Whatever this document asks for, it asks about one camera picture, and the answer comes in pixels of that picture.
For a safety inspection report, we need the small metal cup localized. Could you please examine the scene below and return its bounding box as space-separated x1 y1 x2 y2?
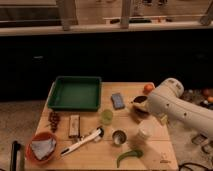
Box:
112 130 127 146

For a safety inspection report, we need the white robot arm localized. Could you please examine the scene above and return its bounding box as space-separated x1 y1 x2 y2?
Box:
146 78 213 140

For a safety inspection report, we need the green plastic tray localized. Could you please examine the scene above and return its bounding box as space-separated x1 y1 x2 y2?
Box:
47 76 102 111

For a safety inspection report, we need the blue sponge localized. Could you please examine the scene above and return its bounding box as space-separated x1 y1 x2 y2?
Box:
111 93 125 109

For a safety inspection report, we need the yellow banana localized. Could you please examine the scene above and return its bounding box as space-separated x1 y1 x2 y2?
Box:
133 102 147 112

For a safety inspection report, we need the orange fruit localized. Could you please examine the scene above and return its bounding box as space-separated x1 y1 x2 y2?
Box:
143 84 154 94

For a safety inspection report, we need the dark brown bowl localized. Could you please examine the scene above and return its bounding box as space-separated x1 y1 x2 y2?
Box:
132 96 149 118

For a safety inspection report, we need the wooden block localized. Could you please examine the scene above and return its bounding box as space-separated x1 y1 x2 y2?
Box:
69 115 80 138

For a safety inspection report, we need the red grape bunch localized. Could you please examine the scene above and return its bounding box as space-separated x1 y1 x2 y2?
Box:
48 111 60 133

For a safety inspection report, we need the green chili pepper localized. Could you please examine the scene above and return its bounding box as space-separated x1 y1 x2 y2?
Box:
116 149 143 167

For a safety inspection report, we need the grey cloth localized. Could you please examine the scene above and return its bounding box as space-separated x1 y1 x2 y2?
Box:
30 138 56 160

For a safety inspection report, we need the orange bowl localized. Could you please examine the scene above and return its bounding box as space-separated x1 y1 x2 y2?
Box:
25 132 57 165

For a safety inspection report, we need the white handled kitchen tool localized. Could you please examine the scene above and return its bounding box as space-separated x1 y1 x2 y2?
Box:
60 127 104 156

